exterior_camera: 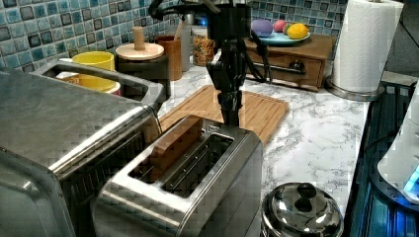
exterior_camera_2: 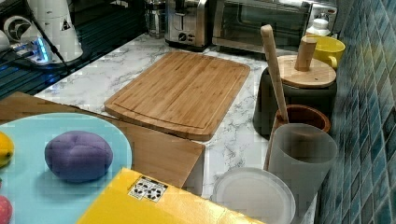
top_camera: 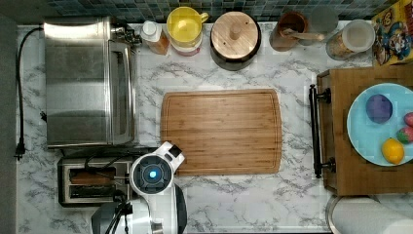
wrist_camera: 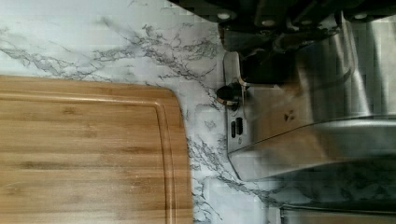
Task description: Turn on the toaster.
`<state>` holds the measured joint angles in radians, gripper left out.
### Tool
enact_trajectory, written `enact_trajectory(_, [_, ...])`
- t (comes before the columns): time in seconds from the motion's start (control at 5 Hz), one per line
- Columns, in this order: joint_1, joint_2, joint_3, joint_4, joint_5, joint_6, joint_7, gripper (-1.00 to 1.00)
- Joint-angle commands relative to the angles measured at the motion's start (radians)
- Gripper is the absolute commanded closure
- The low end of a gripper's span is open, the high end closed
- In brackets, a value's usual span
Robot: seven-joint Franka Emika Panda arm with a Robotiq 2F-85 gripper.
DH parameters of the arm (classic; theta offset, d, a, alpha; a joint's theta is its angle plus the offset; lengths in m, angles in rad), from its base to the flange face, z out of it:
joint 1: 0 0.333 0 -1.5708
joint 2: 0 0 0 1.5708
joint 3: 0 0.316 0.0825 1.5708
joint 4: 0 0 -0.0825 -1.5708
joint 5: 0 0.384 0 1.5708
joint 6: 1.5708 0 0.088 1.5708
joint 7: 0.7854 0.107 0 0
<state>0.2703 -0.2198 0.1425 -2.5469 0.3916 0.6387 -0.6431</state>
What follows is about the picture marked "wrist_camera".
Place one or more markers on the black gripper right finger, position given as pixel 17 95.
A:
pixel 370 10

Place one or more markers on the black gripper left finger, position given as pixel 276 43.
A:
pixel 259 61

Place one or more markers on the stainless steel slot toaster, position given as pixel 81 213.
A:
pixel 330 102

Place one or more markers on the bamboo cutting board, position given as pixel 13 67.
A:
pixel 81 152

